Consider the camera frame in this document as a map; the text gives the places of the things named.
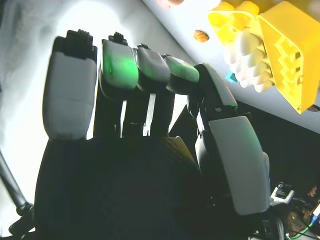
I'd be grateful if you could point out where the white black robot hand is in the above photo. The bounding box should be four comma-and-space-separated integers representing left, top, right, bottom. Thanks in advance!
34, 28, 271, 240

